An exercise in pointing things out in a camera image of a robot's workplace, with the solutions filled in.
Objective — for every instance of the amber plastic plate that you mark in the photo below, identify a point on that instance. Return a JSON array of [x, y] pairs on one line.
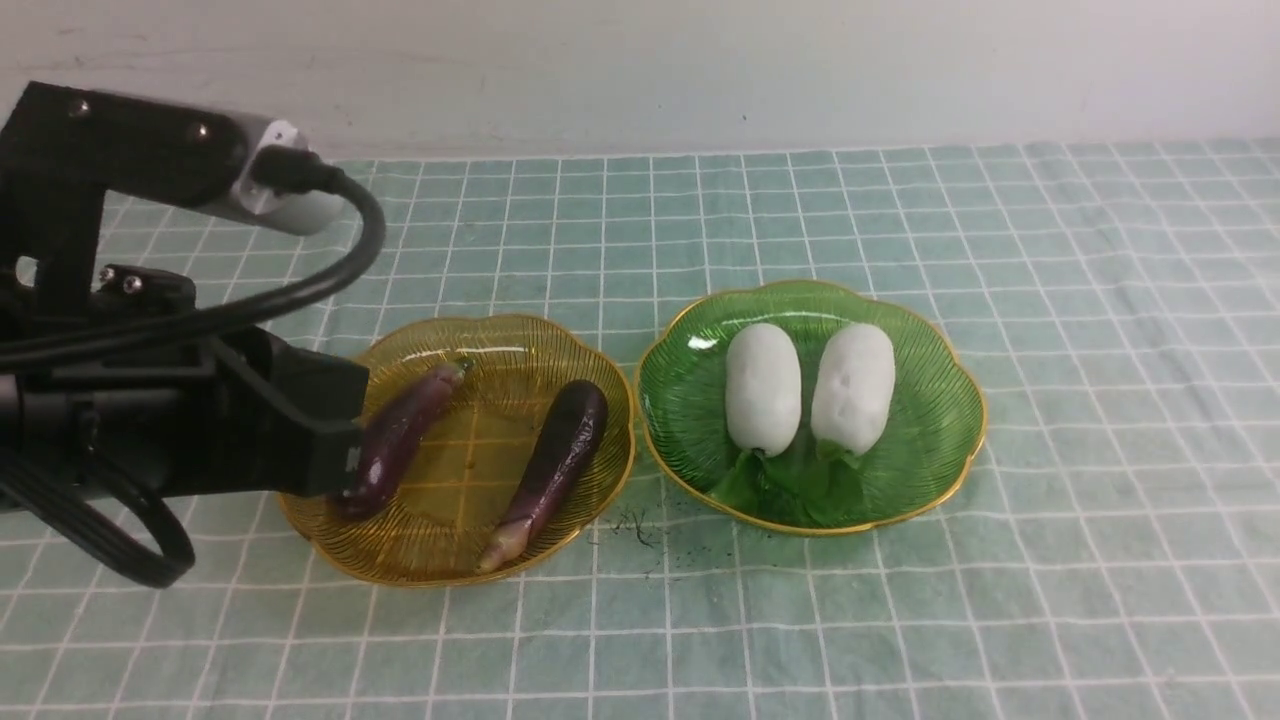
[[471, 461]]

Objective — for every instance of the black gripper body left arm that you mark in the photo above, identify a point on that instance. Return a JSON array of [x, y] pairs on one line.
[[236, 412]]

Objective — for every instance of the white radish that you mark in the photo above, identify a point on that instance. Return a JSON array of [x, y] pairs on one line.
[[850, 409], [763, 406]]

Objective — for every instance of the purple eggplant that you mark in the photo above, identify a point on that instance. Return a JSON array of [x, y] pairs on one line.
[[572, 432], [392, 438]]

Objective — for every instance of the green plastic plate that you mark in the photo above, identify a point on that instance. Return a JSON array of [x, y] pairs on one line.
[[936, 427]]

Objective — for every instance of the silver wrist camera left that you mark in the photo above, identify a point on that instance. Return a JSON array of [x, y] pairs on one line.
[[66, 148]]

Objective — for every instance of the green checkered tablecloth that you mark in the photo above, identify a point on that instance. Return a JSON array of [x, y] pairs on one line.
[[1113, 554]]

